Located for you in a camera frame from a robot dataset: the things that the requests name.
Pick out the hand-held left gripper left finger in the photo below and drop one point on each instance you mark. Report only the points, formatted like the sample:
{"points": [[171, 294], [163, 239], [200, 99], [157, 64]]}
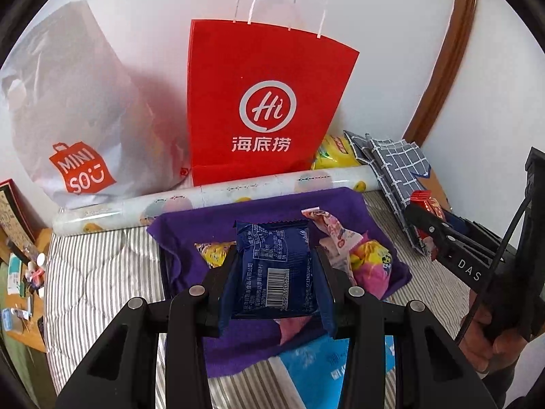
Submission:
{"points": [[217, 289]]}

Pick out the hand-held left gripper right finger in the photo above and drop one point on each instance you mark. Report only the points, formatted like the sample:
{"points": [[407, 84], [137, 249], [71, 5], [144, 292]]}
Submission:
{"points": [[336, 283]]}

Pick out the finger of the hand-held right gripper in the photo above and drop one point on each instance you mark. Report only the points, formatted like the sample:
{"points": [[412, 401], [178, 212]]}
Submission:
{"points": [[451, 260], [477, 234]]}

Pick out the pink yellow snack packet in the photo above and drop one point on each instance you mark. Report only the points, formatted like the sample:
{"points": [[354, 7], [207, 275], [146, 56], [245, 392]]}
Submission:
{"points": [[370, 268]]}

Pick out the pink white snack packet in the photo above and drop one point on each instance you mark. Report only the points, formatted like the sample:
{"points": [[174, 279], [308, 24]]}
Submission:
{"points": [[336, 234]]}

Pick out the red snack packet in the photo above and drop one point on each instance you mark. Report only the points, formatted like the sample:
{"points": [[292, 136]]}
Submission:
{"points": [[428, 204]]}

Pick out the dark blue snack packet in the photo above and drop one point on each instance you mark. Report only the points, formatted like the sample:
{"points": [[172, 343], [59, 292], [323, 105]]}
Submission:
{"points": [[272, 264]]}

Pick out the plain pink snack packet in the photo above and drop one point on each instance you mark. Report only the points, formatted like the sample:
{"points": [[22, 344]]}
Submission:
{"points": [[293, 330]]}

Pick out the purple cloth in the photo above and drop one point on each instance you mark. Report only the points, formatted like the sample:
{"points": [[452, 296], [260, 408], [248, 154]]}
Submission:
{"points": [[264, 204]]}

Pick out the person's right hand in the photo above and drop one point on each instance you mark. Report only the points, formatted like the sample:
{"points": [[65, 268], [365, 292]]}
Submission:
{"points": [[489, 349]]}

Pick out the blue tissue pack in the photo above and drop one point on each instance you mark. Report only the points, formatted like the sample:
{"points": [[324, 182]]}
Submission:
{"points": [[311, 370]]}

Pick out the blue checkered cloth with star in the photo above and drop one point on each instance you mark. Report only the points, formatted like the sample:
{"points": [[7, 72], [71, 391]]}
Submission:
{"points": [[396, 166]]}

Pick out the yellow drink pack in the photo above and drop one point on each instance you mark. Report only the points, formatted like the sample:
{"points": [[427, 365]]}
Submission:
{"points": [[332, 153]]}

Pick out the small white bottle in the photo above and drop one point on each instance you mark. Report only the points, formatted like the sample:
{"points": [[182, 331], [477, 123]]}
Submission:
{"points": [[41, 260]]}

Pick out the wooden side table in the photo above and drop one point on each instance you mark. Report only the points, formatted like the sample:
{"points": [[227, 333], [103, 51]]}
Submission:
{"points": [[42, 243]]}

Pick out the teal white box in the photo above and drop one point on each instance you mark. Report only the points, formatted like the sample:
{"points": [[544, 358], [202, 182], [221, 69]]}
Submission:
{"points": [[14, 275]]}

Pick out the brown book box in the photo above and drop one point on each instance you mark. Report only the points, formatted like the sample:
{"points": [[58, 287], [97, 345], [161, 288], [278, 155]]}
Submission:
{"points": [[12, 213]]}

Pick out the red paper bag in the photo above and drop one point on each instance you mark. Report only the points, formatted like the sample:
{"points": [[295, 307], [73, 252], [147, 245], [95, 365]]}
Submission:
{"points": [[264, 72]]}

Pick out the translucent white plastic bag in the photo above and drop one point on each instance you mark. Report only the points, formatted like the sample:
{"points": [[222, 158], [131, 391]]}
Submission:
{"points": [[85, 93]]}

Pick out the brown wooden door frame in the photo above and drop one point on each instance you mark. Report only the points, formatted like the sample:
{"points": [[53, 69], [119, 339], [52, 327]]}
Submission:
{"points": [[451, 42]]}

